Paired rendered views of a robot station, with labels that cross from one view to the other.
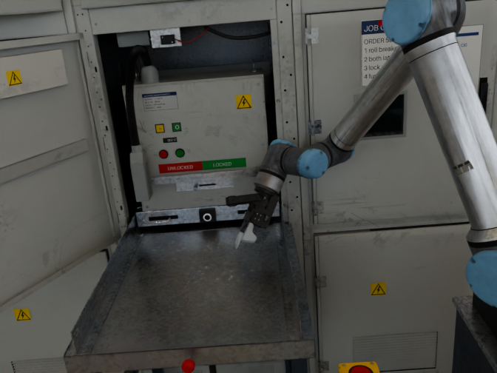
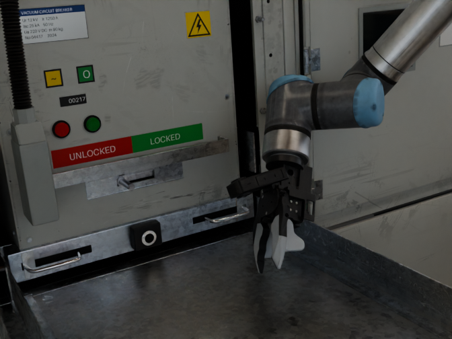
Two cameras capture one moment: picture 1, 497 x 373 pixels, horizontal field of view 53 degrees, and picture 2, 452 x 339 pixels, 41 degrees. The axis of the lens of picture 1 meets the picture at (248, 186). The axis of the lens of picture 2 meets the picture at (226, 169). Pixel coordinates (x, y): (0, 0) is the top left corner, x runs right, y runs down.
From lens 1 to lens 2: 0.90 m
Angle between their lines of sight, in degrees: 29
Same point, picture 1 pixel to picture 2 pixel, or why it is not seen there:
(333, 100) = (335, 16)
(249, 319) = not seen: outside the picture
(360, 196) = (365, 165)
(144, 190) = (50, 199)
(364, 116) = (441, 18)
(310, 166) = (377, 103)
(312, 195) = not seen: hidden behind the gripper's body
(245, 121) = (202, 58)
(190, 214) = (114, 239)
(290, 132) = (275, 72)
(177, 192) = (87, 202)
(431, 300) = not seen: hidden behind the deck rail
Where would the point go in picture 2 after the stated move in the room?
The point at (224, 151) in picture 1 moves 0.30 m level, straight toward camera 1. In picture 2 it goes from (168, 114) to (256, 138)
